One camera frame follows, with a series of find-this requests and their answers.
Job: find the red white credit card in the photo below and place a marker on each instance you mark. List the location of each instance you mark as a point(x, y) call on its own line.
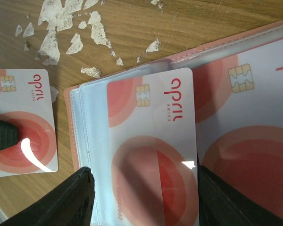
point(239, 122)

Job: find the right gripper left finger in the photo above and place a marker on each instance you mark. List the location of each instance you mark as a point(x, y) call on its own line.
point(69, 204)

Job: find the pink card holder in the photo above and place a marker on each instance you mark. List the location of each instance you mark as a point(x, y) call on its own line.
point(87, 110)

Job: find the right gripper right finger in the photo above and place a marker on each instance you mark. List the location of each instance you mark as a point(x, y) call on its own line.
point(241, 189)

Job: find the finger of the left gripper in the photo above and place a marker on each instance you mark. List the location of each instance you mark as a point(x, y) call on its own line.
point(9, 135)

